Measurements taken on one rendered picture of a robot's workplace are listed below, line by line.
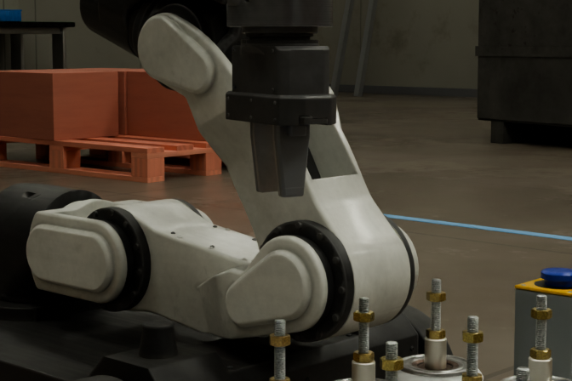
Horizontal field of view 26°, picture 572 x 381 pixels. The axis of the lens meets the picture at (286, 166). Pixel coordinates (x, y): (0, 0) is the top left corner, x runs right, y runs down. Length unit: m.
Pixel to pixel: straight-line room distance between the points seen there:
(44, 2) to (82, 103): 5.83
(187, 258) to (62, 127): 3.85
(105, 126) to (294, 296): 4.21
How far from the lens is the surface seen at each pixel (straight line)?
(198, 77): 1.50
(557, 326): 1.34
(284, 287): 1.41
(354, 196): 1.48
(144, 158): 4.99
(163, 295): 1.64
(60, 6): 11.39
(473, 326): 1.08
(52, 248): 1.74
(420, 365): 1.27
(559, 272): 1.36
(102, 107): 5.56
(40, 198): 1.85
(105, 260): 1.65
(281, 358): 1.07
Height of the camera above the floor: 0.58
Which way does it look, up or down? 6 degrees down
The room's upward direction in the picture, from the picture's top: straight up
